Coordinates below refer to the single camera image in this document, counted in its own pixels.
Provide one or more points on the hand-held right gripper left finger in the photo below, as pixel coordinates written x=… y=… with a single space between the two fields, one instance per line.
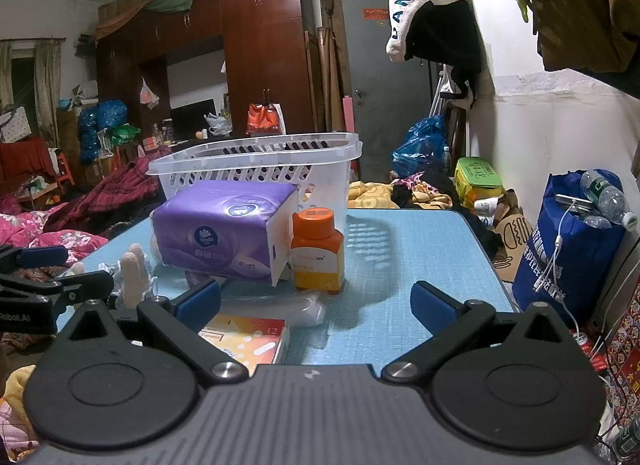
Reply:
x=202 y=301

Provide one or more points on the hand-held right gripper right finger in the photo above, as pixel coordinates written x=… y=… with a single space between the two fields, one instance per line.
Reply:
x=432 y=302

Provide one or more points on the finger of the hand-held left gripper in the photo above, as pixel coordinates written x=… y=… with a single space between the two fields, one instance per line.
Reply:
x=75 y=285
x=45 y=256

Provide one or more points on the orange white box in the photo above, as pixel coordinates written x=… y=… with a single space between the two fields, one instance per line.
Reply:
x=245 y=340

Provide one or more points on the large purple tissue pack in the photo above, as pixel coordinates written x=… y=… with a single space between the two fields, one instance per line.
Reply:
x=220 y=225

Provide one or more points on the orange medicine bottle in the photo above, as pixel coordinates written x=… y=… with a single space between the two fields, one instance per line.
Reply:
x=317 y=255

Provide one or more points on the clear plastic basket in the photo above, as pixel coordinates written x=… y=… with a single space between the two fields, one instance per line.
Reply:
x=325 y=185

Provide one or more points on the pink floral blanket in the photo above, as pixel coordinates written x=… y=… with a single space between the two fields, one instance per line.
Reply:
x=30 y=225

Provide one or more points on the red plaid blanket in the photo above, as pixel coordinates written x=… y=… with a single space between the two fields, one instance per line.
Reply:
x=115 y=190

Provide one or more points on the red cloth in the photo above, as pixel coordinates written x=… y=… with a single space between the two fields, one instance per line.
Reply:
x=25 y=157

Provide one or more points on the brown paper bag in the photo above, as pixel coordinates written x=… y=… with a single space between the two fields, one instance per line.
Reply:
x=515 y=235

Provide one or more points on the yellow patterned blanket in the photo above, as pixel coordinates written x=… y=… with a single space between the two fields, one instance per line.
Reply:
x=370 y=192

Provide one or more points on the blue shopping bag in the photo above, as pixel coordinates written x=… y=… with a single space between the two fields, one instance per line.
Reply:
x=560 y=265

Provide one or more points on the white patterned bag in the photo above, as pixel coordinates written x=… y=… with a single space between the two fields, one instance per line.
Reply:
x=15 y=125

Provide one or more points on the green box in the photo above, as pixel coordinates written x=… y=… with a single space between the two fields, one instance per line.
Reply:
x=477 y=175

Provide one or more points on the pile of blue plastic bags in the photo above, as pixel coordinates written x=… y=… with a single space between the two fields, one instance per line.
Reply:
x=107 y=115

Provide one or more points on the blue plastic bag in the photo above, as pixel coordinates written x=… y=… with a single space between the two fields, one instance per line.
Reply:
x=420 y=145

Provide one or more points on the beige curtain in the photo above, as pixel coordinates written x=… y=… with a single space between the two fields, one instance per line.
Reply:
x=47 y=85
x=5 y=75

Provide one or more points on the white power bank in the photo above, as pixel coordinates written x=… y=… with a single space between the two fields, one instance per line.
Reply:
x=572 y=202

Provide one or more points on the clear plastic water bottle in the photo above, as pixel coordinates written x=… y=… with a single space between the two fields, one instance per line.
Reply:
x=605 y=195
x=595 y=221

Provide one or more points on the black television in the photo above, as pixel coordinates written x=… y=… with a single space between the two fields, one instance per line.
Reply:
x=192 y=117

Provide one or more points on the orange plastic bag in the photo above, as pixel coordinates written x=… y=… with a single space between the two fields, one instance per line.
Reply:
x=265 y=120

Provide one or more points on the white pink plastic bag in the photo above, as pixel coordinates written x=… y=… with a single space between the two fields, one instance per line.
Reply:
x=149 y=94

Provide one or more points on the grey door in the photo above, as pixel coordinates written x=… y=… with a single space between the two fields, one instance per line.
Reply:
x=385 y=95

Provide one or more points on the wooden planks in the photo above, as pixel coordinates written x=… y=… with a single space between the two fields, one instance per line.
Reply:
x=332 y=70

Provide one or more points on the brown wooden wardrobe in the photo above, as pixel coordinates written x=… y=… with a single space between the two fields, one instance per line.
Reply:
x=260 y=45

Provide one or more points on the white black hanging jacket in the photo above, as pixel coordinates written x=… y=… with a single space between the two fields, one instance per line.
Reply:
x=450 y=35

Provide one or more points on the olive hanging garment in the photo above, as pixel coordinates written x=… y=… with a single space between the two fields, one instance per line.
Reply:
x=585 y=10

